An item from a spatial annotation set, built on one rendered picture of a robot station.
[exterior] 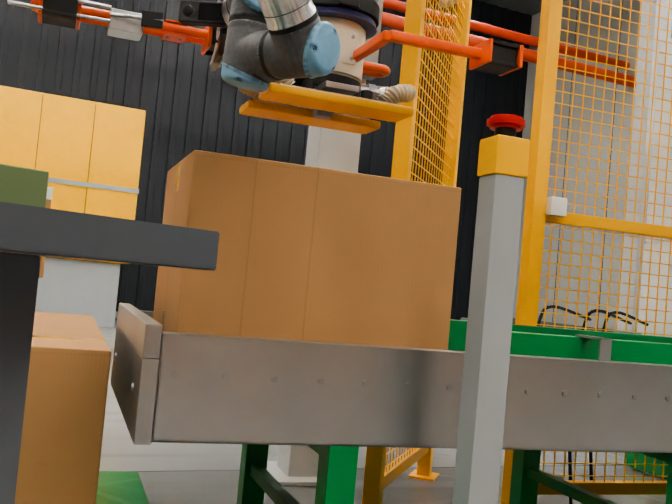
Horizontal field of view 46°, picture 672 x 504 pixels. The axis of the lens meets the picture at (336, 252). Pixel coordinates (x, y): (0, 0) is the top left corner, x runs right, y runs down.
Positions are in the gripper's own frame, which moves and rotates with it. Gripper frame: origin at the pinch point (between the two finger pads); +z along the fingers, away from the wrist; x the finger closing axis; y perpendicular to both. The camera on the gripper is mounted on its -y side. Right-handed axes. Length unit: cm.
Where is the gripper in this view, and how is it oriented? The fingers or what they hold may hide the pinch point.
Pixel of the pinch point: (213, 37)
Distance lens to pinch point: 183.4
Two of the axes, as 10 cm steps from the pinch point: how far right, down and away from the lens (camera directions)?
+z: -3.4, 0.1, 9.4
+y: 9.3, 1.0, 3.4
